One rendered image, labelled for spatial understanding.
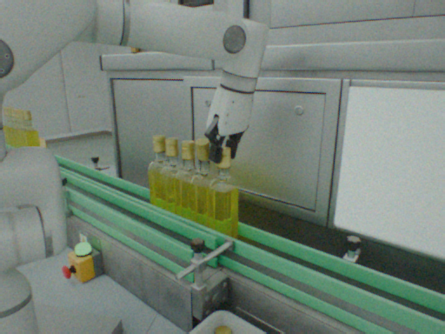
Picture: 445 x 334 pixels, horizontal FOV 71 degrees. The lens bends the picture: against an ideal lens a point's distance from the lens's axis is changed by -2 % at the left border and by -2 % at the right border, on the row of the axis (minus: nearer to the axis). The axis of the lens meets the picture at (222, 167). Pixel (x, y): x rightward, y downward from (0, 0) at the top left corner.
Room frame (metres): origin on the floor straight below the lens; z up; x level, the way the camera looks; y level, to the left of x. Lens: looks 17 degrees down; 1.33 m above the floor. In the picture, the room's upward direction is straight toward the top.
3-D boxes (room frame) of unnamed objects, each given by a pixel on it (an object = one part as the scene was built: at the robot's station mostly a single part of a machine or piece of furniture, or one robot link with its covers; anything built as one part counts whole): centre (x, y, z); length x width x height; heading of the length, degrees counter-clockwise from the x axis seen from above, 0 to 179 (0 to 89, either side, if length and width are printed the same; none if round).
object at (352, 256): (0.58, -0.28, 0.94); 0.07 x 0.04 x 0.13; 140
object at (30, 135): (1.48, 0.92, 1.02); 0.06 x 0.06 x 0.28; 50
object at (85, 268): (0.80, 0.41, 0.79); 0.07 x 0.07 x 0.07; 50
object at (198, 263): (0.58, 0.03, 0.95); 0.17 x 0.03 x 0.12; 140
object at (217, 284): (0.59, 0.02, 0.85); 0.09 x 0.04 x 0.07; 140
